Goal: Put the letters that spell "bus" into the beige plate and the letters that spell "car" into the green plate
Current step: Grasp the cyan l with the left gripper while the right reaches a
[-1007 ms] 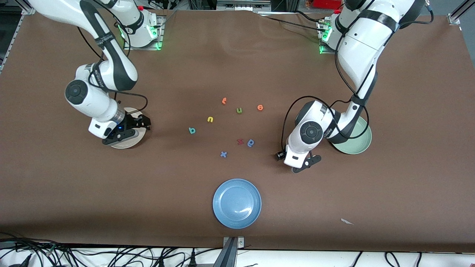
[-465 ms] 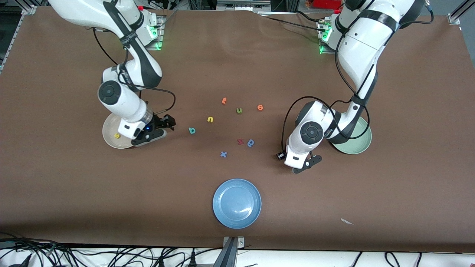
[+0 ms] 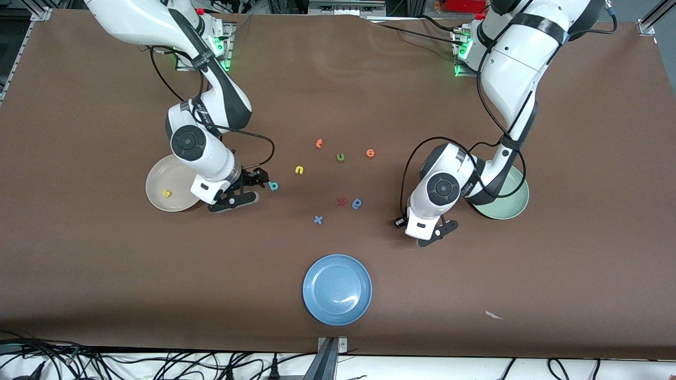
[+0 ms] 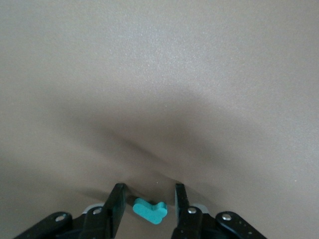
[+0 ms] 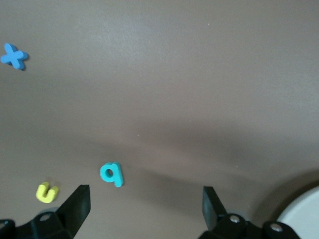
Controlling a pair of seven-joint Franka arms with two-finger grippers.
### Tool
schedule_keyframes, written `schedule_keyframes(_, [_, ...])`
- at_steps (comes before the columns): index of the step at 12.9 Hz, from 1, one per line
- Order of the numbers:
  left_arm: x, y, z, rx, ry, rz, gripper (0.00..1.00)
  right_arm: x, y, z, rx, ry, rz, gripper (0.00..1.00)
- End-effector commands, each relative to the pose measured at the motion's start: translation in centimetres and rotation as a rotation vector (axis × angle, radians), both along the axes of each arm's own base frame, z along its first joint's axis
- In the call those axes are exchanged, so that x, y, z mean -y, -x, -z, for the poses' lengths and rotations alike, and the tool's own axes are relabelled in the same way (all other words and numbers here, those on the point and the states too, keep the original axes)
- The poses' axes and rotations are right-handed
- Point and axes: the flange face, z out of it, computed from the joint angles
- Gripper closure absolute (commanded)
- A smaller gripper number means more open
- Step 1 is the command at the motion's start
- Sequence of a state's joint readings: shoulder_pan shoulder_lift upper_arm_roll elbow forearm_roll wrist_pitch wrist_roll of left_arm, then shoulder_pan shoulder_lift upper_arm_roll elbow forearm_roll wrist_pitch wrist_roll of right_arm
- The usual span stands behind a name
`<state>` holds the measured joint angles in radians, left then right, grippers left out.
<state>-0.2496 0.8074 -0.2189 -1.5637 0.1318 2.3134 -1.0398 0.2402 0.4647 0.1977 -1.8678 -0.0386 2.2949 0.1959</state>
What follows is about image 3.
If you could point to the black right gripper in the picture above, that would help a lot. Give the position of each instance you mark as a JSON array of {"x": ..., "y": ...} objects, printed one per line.
[{"x": 250, "y": 179}]

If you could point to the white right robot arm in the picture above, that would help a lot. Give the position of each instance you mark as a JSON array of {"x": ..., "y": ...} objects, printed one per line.
[{"x": 206, "y": 153}]

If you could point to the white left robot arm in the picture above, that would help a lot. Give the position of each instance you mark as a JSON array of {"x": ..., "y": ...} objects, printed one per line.
[{"x": 512, "y": 63}]

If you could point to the blue foam letter a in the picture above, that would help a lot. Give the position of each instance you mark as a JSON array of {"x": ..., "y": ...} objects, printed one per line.
[{"x": 357, "y": 203}]

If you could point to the blue round plate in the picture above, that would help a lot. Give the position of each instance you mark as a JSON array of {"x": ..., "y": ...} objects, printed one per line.
[{"x": 337, "y": 290}]

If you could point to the beige round plate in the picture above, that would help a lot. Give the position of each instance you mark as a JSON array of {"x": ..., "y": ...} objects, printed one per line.
[{"x": 158, "y": 184}]

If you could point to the green round plate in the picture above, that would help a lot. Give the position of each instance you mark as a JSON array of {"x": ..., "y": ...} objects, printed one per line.
[{"x": 515, "y": 203}]

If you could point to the white paper scrap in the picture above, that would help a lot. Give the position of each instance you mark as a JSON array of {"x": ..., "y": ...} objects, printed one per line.
[{"x": 493, "y": 315}]

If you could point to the brown table cover sheet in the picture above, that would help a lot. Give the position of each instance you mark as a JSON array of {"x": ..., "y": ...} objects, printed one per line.
[{"x": 105, "y": 264}]

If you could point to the grey metal device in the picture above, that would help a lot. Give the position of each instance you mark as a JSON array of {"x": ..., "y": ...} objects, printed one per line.
[{"x": 343, "y": 8}]

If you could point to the red box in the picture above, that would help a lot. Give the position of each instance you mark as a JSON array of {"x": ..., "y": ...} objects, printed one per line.
[{"x": 459, "y": 5}]

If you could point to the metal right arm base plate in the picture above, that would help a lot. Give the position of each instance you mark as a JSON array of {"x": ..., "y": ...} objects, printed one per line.
[{"x": 227, "y": 53}]

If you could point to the aluminium profile with bracket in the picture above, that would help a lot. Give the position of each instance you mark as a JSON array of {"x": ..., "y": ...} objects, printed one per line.
[{"x": 327, "y": 364}]

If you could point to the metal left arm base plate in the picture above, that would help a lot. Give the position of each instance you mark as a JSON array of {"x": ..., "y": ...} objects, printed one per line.
[{"x": 465, "y": 74}]

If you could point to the aluminium frame rail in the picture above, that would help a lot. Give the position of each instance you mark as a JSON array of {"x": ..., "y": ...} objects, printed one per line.
[{"x": 39, "y": 13}]

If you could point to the aluminium corner post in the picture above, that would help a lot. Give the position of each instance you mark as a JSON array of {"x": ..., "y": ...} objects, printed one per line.
[{"x": 647, "y": 25}]

